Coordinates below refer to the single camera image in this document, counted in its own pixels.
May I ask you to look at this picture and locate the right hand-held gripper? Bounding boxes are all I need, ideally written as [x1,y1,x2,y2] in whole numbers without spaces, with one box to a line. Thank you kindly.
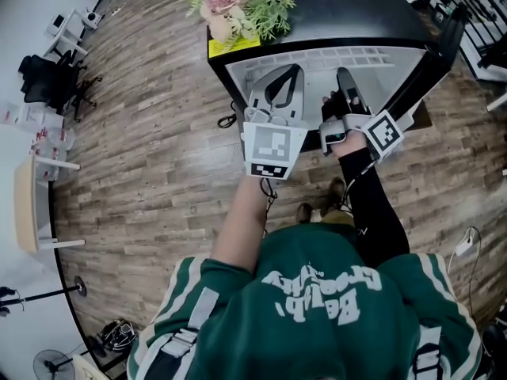
[318,66,406,165]

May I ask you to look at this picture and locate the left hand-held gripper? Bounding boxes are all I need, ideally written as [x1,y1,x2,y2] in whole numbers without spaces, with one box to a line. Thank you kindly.
[240,63,310,181]

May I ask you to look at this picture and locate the black fridge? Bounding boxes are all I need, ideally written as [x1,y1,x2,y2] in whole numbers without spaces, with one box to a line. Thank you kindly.
[205,0,440,154]

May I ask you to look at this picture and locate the person's left forearm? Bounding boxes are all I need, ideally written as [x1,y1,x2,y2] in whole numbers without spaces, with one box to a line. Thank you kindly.
[208,175,275,273]

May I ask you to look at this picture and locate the person's right forearm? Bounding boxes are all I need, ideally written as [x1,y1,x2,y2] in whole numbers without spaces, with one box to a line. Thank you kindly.
[330,131,411,269]

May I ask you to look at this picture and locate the black fridge door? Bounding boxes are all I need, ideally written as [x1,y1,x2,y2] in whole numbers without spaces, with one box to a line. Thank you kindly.
[390,2,469,134]

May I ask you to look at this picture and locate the person's right hand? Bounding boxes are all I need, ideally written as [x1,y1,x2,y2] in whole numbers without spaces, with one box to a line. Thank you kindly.
[321,89,352,124]

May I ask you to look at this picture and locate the yellow sticker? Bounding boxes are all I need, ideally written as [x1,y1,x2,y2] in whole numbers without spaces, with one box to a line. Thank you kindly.
[208,37,261,60]

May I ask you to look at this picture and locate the artificial flower bouquet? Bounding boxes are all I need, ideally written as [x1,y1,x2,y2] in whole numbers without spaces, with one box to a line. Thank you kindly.
[177,0,299,51]

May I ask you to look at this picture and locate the person's right shoe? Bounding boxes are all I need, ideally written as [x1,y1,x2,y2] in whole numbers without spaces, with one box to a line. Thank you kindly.
[319,177,346,218]

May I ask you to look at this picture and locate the person's shoe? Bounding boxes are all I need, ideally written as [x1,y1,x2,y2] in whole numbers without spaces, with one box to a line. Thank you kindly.
[296,203,314,225]
[319,177,346,218]

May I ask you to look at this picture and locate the person's left shoe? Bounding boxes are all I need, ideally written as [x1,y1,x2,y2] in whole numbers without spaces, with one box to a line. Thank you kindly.
[296,203,314,225]

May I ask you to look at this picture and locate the black metal rack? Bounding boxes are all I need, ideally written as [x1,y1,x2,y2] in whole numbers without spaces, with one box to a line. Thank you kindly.
[411,0,507,83]

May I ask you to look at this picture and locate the white power adapter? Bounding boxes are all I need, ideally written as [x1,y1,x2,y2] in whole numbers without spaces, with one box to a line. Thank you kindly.
[455,228,477,257]

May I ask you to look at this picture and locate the small white table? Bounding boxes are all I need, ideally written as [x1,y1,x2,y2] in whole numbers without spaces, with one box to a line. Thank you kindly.
[42,8,90,61]

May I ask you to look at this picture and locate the person's green shirt torso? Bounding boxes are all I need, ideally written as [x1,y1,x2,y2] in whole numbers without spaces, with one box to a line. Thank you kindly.
[126,222,485,380]

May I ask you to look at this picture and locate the black office chair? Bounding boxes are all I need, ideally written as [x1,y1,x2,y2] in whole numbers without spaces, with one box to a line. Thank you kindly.
[17,52,104,123]

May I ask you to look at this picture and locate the white box device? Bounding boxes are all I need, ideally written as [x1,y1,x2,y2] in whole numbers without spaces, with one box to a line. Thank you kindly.
[46,13,67,36]

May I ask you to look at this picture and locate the clear plastic containers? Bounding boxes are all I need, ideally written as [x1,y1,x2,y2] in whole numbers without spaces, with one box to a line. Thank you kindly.
[0,100,77,182]

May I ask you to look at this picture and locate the light wooden table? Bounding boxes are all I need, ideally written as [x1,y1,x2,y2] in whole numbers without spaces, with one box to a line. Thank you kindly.
[13,153,86,253]

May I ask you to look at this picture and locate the black helmet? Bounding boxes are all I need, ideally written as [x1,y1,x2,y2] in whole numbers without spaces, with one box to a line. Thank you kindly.
[96,318,138,352]

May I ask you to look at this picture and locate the black stand pole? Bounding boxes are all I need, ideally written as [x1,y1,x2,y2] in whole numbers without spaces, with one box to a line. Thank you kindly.
[0,275,89,306]

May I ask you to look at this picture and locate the white board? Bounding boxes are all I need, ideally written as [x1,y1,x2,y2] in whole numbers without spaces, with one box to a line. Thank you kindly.
[72,353,110,380]

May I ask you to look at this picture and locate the black floor fan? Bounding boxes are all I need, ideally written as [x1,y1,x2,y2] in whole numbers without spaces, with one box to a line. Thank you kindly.
[32,348,77,380]

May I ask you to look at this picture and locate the black power cable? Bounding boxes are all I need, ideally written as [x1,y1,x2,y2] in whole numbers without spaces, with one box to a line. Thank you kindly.
[217,100,239,130]

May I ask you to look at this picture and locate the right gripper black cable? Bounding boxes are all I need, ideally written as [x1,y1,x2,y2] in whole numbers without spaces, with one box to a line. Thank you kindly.
[339,159,378,214]

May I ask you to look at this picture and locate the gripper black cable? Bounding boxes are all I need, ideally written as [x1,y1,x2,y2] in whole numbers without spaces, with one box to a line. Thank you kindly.
[339,159,378,214]
[258,177,279,238]

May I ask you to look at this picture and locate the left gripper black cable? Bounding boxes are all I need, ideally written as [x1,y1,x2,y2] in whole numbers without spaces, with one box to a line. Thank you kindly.
[258,177,279,238]

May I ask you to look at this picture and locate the white round camera device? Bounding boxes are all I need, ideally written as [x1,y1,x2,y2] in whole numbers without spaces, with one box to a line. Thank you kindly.
[80,9,105,32]

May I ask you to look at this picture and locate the white adapter cable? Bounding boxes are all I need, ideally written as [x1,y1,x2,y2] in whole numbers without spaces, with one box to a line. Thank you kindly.
[446,225,483,321]

